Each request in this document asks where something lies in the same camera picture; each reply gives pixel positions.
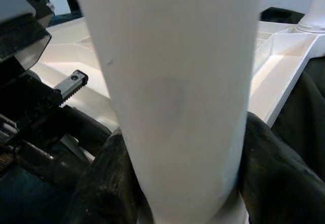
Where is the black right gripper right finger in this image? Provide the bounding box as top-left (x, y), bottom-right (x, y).
top-left (238, 111), bottom-right (325, 224)

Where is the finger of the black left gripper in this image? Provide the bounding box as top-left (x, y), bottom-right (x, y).
top-left (57, 106), bottom-right (113, 147)
top-left (15, 139), bottom-right (96, 185)

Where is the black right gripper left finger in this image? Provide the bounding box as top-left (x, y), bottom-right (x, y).
top-left (62, 128), bottom-right (153, 224)

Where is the white plastic table top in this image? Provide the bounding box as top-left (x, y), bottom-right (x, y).
top-left (27, 15), bottom-right (325, 135)

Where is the white plastic table leg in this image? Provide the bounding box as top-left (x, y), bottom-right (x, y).
top-left (70, 0), bottom-right (263, 224)
top-left (295, 0), bottom-right (325, 35)

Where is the black plastic sheet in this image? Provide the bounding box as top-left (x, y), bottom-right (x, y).
top-left (0, 6), bottom-right (325, 224)

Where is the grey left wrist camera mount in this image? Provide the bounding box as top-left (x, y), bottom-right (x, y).
top-left (0, 0), bottom-right (53, 72)

